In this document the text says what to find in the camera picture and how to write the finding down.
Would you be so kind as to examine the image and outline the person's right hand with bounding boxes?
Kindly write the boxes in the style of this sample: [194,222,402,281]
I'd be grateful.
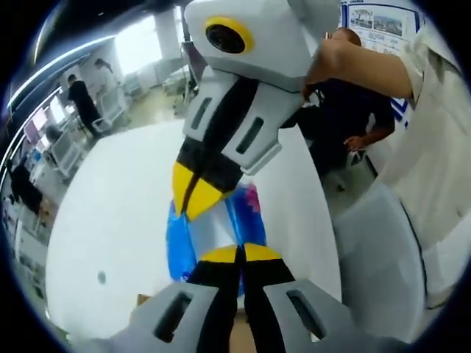
[302,38,351,97]

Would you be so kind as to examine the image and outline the pink wall screens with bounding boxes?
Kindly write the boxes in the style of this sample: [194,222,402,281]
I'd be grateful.
[24,110,49,140]

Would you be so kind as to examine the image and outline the person's cream shirt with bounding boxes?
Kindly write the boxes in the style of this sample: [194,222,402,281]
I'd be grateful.
[382,25,471,310]

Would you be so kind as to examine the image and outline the blue framed wall poster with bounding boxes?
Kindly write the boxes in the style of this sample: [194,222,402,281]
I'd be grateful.
[340,0,422,42]

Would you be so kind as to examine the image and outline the blue white wall poster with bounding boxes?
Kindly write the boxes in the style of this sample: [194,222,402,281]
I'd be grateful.
[392,96,410,129]

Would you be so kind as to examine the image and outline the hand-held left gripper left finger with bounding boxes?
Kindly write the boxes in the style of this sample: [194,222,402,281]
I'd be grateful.
[124,244,245,353]

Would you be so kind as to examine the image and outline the brown cardboard shoe box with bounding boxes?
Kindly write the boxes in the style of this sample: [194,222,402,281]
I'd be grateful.
[136,293,258,353]

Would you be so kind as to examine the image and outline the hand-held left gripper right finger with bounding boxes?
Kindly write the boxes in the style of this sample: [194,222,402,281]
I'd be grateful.
[243,242,373,353]

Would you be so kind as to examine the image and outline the blue floral plastic packet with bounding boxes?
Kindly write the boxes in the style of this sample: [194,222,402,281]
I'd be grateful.
[166,183,266,295]

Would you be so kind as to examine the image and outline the grey mesh office chair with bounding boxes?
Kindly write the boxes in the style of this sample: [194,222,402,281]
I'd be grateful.
[333,183,428,324]

